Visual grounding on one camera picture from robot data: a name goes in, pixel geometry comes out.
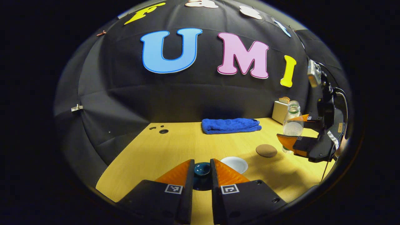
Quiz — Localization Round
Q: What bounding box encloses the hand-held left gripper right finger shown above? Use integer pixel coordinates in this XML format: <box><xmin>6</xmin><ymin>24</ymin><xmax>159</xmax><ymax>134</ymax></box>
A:
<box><xmin>210</xmin><ymin>158</ymin><xmax>288</xmax><ymax>225</ymax></box>

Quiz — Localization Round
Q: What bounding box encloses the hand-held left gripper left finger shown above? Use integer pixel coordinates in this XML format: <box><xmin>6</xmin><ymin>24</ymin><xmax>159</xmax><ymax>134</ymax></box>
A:
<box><xmin>117</xmin><ymin>159</ymin><xmax>196</xmax><ymax>225</ymax></box>

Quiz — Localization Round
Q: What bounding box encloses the clear plastic water bottle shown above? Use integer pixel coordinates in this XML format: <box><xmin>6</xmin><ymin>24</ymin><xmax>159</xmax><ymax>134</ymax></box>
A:
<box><xmin>282</xmin><ymin>100</ymin><xmax>304</xmax><ymax>154</ymax></box>

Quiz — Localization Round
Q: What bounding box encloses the teal teacup lid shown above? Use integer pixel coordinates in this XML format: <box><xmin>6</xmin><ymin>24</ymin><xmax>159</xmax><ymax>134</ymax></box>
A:
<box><xmin>192</xmin><ymin>162</ymin><xmax>213</xmax><ymax>191</ymax></box>

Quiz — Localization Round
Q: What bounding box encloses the brown round coaster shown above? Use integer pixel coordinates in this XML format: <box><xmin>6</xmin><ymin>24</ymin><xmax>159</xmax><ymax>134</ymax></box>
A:
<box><xmin>256</xmin><ymin>144</ymin><xmax>278</xmax><ymax>158</ymax></box>

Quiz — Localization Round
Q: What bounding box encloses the teal teacup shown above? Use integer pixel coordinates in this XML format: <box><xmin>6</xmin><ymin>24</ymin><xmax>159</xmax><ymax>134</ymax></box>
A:
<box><xmin>220</xmin><ymin>156</ymin><xmax>248</xmax><ymax>174</ymax></box>

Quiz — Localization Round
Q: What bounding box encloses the white toaster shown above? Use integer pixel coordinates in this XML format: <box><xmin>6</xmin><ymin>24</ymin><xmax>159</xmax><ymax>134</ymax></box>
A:
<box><xmin>272</xmin><ymin>100</ymin><xmax>289</xmax><ymax>124</ymax></box>

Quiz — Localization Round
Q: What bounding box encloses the folded blue towel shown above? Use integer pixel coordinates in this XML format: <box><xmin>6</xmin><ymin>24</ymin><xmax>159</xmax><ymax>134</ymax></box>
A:
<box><xmin>201</xmin><ymin>117</ymin><xmax>262</xmax><ymax>135</ymax></box>

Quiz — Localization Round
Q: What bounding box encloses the black cable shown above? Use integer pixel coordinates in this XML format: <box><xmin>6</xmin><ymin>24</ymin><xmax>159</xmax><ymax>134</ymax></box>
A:
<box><xmin>321</xmin><ymin>153</ymin><xmax>338</xmax><ymax>183</ymax></box>

